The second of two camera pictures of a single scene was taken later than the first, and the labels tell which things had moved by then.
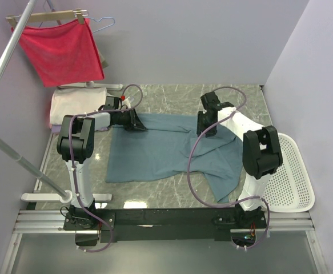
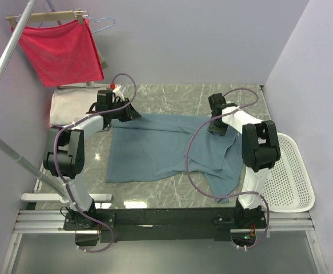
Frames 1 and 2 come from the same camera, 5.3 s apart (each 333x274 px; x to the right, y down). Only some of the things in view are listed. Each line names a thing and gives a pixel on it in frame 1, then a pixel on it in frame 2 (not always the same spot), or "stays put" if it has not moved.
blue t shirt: x=166 y=146 stays put
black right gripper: x=200 y=127 -> x=221 y=131
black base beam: x=116 y=225 stays put
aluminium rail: x=47 y=220 stays put
